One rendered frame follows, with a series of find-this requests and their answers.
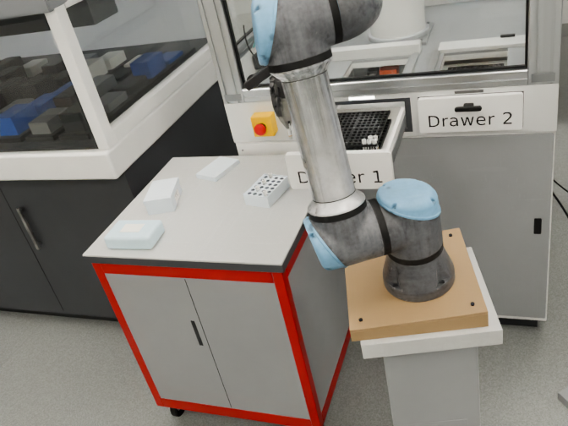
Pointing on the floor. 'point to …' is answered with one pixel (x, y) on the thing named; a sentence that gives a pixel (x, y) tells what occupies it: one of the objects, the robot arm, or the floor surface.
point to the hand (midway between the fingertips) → (286, 122)
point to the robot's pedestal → (436, 370)
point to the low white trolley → (230, 299)
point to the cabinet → (484, 206)
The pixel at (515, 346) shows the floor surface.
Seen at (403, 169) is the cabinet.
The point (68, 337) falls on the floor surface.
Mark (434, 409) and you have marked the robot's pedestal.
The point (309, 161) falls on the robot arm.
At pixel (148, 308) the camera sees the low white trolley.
